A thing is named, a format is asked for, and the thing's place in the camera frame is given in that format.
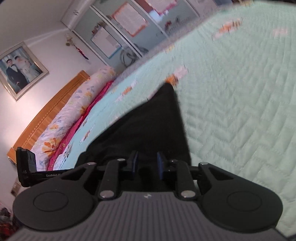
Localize black garment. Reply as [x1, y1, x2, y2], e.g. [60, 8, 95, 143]
[75, 82, 193, 193]

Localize floral rolled duvet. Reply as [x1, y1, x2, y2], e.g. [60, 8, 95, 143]
[31, 66, 117, 171]

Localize wooden headboard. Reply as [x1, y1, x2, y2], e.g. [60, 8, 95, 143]
[7, 70, 89, 165]

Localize red patterned sheet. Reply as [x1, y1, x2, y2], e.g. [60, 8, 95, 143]
[47, 80, 114, 171]

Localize purple dotted bedsheet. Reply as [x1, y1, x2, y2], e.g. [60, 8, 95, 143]
[113, 4, 233, 86]

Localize mint bee quilt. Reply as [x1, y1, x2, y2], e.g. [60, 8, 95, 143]
[54, 1, 295, 237]

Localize sliding door wardrobe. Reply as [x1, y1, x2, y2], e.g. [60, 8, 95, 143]
[61, 0, 223, 68]

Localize framed wall picture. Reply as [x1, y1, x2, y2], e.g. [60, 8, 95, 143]
[1, 42, 49, 100]

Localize grey coiled hose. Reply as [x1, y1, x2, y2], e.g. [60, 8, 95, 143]
[119, 46, 149, 68]

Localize hanging wall ornament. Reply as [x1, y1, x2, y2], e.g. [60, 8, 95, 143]
[65, 34, 89, 61]

